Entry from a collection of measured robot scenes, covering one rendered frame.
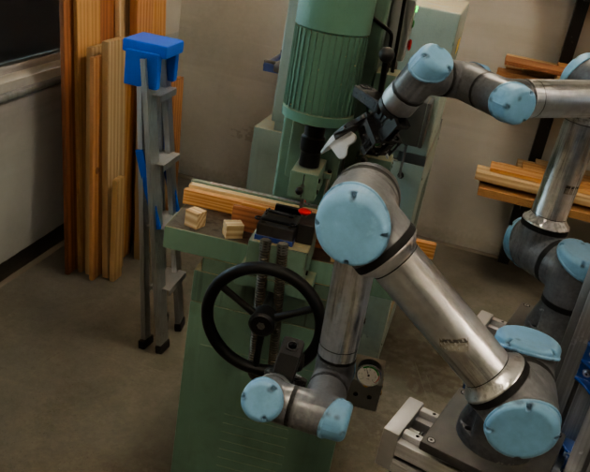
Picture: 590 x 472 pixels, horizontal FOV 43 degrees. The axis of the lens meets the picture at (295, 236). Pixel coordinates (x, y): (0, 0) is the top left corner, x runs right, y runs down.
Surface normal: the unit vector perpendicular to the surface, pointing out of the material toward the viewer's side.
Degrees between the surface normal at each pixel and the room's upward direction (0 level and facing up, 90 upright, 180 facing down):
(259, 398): 61
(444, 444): 0
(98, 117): 87
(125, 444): 0
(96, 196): 88
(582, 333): 90
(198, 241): 90
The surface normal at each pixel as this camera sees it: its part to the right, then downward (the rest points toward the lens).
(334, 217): -0.32, 0.28
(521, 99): 0.43, 0.44
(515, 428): -0.16, 0.47
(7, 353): 0.15, -0.90
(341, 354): 0.10, 0.43
